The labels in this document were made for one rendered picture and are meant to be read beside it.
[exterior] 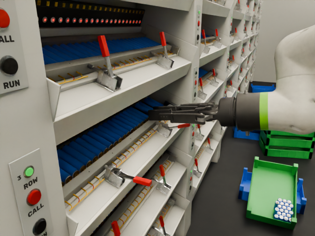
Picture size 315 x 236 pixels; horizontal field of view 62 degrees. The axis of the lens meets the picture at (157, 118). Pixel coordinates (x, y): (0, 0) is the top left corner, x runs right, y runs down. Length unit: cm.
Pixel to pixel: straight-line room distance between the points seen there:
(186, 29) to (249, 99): 34
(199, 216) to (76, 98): 102
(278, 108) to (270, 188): 85
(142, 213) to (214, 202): 71
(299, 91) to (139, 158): 38
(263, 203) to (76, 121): 114
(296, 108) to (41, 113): 50
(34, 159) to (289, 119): 50
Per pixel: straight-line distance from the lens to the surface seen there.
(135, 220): 74
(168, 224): 103
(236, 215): 136
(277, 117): 63
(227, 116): 65
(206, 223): 129
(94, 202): 50
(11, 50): 30
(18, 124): 31
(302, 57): 64
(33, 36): 32
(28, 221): 36
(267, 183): 146
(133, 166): 60
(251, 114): 63
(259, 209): 138
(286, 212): 133
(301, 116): 63
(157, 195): 83
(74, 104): 39
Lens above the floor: 85
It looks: 20 degrees down
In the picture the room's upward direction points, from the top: straight up
